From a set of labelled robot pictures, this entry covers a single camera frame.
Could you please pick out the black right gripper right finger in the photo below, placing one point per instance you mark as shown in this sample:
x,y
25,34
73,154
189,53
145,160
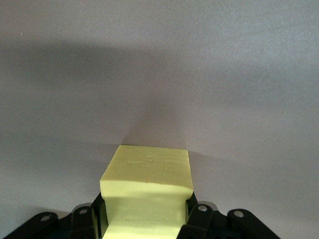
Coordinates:
x,y
199,224

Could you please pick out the brown table cover sheet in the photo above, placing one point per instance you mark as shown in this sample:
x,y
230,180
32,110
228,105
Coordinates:
x,y
159,74

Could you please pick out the yellow foam cube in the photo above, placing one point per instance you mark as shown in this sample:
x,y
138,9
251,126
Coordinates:
x,y
147,174

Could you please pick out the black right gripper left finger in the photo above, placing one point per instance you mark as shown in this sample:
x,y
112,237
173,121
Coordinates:
x,y
82,224

